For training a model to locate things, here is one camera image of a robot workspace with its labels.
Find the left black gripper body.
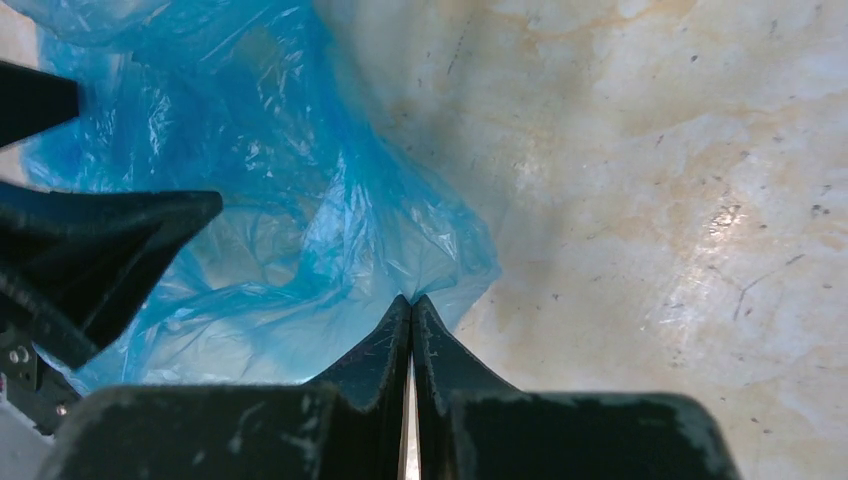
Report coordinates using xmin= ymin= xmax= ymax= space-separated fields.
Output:
xmin=1 ymin=320 xmax=80 ymax=436

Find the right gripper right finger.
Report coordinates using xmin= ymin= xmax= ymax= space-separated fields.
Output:
xmin=411 ymin=297 xmax=739 ymax=479

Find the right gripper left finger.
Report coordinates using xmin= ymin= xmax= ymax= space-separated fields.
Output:
xmin=39 ymin=298 xmax=411 ymax=479

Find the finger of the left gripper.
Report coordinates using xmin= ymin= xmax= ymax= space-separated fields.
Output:
xmin=1 ymin=183 xmax=223 ymax=369
xmin=1 ymin=60 xmax=80 ymax=147

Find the blue plastic trash bag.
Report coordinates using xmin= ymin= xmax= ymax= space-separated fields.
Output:
xmin=12 ymin=1 xmax=499 ymax=394

